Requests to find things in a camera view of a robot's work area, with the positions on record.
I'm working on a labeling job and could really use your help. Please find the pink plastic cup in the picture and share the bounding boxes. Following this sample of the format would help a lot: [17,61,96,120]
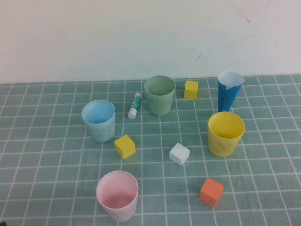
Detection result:
[95,170,139,222]

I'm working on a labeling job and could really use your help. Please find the pale green plastic cup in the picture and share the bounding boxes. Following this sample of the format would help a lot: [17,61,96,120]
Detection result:
[144,75,176,116]

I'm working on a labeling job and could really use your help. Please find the yellow plastic cup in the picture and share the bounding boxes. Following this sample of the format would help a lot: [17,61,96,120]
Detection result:
[208,111,246,157]

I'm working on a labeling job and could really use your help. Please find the light blue marbled cup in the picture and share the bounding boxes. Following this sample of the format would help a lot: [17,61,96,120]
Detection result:
[81,99,116,143]

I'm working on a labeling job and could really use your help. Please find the yellow foam cube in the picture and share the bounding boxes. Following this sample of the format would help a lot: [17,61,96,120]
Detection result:
[183,80,199,100]
[114,134,136,160]

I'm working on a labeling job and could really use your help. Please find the green white-checked tablecloth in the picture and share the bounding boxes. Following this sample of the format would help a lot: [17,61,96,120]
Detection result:
[0,74,301,226]

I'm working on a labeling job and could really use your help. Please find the green white glue stick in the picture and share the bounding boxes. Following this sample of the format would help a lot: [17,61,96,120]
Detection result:
[127,92,143,119]

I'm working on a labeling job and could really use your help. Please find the white foam cube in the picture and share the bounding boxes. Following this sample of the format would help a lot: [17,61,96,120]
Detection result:
[169,142,190,165]

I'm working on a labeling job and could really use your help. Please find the orange foam cube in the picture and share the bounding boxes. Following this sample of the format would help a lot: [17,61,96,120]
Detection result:
[198,178,224,208]

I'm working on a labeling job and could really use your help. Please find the blue paper cone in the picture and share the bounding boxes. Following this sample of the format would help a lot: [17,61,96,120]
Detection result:
[217,71,245,113]

